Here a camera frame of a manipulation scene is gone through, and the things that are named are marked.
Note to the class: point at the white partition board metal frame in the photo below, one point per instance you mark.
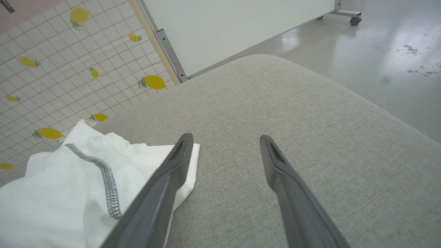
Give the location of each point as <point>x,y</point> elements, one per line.
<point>224,31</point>

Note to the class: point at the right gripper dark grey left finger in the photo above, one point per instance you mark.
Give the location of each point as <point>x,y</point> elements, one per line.
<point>155,199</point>

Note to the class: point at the white garment with grey stitching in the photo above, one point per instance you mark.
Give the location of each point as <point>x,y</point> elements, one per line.
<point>58,196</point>

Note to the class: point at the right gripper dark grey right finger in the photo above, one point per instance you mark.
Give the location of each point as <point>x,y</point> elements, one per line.
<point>296,199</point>

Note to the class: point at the grey caster wheel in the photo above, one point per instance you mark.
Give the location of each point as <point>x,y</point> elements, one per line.
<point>355,20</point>

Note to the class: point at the wooden frame with mesh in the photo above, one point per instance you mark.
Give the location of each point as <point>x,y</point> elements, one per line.
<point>69,69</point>

